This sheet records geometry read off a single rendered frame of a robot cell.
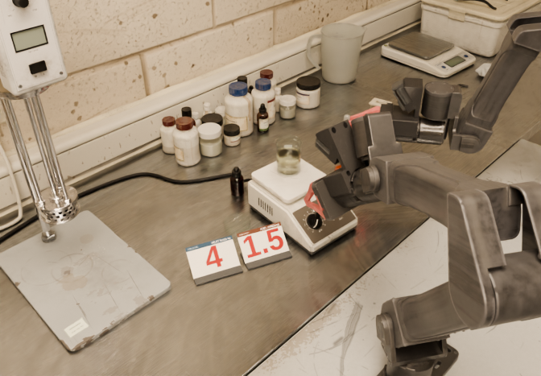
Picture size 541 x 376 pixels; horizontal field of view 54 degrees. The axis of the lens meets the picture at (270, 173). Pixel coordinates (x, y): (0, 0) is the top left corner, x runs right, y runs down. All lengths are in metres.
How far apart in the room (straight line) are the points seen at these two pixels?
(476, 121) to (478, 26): 0.84
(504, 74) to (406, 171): 0.47
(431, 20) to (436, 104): 0.93
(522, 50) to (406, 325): 0.56
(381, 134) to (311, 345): 0.36
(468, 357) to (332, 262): 0.28
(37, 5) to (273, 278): 0.59
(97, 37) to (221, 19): 0.36
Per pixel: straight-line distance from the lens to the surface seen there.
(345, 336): 0.91
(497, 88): 1.10
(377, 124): 0.78
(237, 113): 1.34
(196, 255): 1.00
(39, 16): 0.75
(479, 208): 0.52
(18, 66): 0.76
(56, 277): 1.05
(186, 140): 1.24
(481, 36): 1.93
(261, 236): 1.02
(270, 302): 0.95
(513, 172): 1.36
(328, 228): 1.04
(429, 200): 0.62
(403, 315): 0.74
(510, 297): 0.52
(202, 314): 0.94
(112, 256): 1.06
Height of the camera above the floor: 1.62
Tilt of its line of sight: 36 degrees down
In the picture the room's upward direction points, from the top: straight up
